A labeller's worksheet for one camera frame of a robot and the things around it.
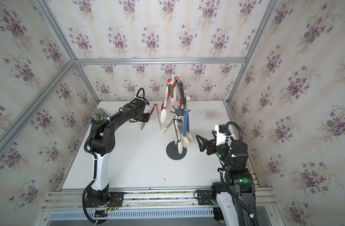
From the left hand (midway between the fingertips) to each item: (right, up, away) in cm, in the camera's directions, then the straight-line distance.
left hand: (146, 118), depth 102 cm
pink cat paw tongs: (+19, +11, -24) cm, 33 cm away
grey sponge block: (-38, +6, +7) cm, 39 cm away
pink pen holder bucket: (-31, -2, -9) cm, 33 cm away
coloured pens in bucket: (-33, +2, -7) cm, 33 cm away
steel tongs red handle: (-1, -4, -5) cm, 7 cm away
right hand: (+37, -6, -36) cm, 52 cm away
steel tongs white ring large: (+14, +3, -22) cm, 26 cm away
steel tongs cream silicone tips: (+22, -7, -37) cm, 44 cm away
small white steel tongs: (+28, +14, -20) cm, 37 cm away
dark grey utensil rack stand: (+19, -20, -11) cm, 30 cm away
